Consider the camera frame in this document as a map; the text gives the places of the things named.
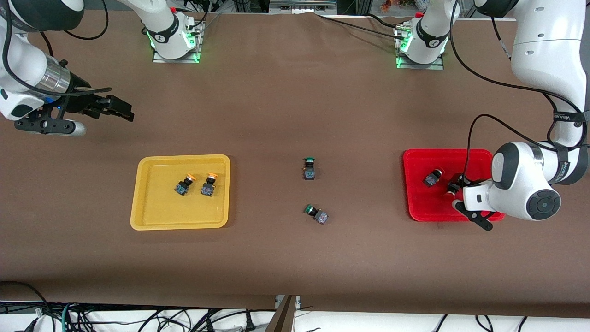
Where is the brown table cover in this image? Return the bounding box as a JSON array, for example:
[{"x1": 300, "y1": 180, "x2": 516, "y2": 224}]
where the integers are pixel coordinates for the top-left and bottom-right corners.
[{"x1": 0, "y1": 9, "x2": 590, "y2": 320}]

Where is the table frame post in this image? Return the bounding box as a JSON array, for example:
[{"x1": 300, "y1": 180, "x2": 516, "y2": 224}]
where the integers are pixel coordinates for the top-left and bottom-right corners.
[{"x1": 265, "y1": 295, "x2": 298, "y2": 332}]

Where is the black floor cable loop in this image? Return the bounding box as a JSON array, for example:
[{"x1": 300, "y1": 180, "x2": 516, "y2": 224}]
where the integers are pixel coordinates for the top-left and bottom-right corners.
[{"x1": 0, "y1": 281, "x2": 51, "y2": 315}]

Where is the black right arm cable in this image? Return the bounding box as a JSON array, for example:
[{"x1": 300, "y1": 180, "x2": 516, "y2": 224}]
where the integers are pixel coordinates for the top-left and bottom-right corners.
[{"x1": 0, "y1": 0, "x2": 112, "y2": 97}]

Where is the black cable across table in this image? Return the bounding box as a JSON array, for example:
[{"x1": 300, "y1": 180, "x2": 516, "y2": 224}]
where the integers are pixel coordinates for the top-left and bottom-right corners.
[{"x1": 316, "y1": 13, "x2": 406, "y2": 40}]

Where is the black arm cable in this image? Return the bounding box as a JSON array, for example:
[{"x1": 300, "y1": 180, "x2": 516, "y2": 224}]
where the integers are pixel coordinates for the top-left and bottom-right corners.
[
  {"x1": 449, "y1": 0, "x2": 590, "y2": 185},
  {"x1": 0, "y1": 0, "x2": 112, "y2": 97}
]

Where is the aluminium frame rail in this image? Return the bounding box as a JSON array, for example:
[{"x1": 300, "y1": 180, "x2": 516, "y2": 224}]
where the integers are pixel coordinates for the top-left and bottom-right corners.
[{"x1": 270, "y1": 0, "x2": 337, "y2": 14}]

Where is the red plastic tray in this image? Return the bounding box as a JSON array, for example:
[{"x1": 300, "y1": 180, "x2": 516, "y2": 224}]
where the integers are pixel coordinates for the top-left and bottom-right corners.
[{"x1": 403, "y1": 148, "x2": 506, "y2": 222}]

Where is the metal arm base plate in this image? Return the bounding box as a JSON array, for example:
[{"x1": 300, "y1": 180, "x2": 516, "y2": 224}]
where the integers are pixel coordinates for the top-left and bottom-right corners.
[
  {"x1": 395, "y1": 28, "x2": 445, "y2": 71},
  {"x1": 152, "y1": 21, "x2": 203, "y2": 64}
]

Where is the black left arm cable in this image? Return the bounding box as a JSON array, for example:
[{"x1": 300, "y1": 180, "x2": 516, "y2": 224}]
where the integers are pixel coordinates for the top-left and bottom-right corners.
[{"x1": 449, "y1": 0, "x2": 590, "y2": 185}]

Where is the yellow plastic tray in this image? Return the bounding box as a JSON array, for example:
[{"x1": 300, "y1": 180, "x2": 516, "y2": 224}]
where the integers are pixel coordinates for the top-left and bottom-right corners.
[{"x1": 130, "y1": 154, "x2": 231, "y2": 231}]

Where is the black velcro strap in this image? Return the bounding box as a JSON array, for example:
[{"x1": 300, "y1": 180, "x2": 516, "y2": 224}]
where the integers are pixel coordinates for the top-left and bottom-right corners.
[
  {"x1": 555, "y1": 148, "x2": 575, "y2": 185},
  {"x1": 551, "y1": 110, "x2": 590, "y2": 124}
]

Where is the yellow push button switch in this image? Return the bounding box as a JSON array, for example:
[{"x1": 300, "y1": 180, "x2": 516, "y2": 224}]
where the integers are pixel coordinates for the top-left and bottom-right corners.
[
  {"x1": 201, "y1": 172, "x2": 219, "y2": 197},
  {"x1": 174, "y1": 173, "x2": 197, "y2": 196}
]

